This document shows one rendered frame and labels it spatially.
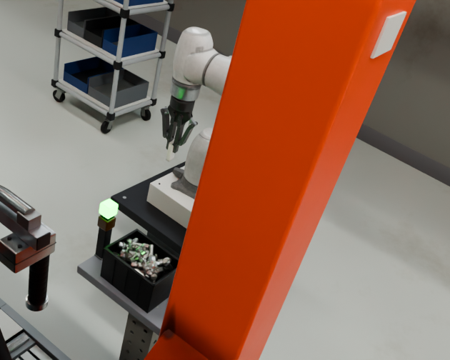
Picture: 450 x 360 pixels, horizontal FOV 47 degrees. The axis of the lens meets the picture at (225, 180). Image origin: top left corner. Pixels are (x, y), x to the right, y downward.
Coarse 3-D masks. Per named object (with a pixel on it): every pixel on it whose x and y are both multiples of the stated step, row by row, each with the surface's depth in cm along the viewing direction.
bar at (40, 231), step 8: (0, 208) 94; (8, 208) 94; (0, 216) 94; (8, 216) 92; (16, 216) 93; (8, 224) 93; (16, 224) 92; (16, 232) 93; (24, 232) 91; (32, 232) 91; (40, 232) 91; (48, 232) 92; (24, 240) 92; (32, 240) 91; (40, 240) 90; (48, 240) 92; (40, 248) 92
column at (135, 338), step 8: (128, 320) 160; (136, 320) 157; (128, 328) 161; (136, 328) 159; (144, 328) 157; (128, 336) 163; (136, 336) 160; (144, 336) 158; (152, 336) 156; (128, 344) 165; (136, 344) 162; (144, 344) 160; (152, 344) 160; (128, 352) 167; (136, 352) 163; (144, 352) 161
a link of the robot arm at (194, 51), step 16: (192, 32) 145; (208, 32) 148; (176, 48) 149; (192, 48) 145; (208, 48) 147; (176, 64) 150; (192, 64) 147; (208, 64) 145; (176, 80) 153; (192, 80) 150
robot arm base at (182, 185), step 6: (174, 168) 220; (180, 174) 218; (180, 180) 216; (186, 180) 211; (174, 186) 212; (180, 186) 213; (186, 186) 211; (192, 186) 210; (186, 192) 211; (192, 192) 211; (192, 198) 211
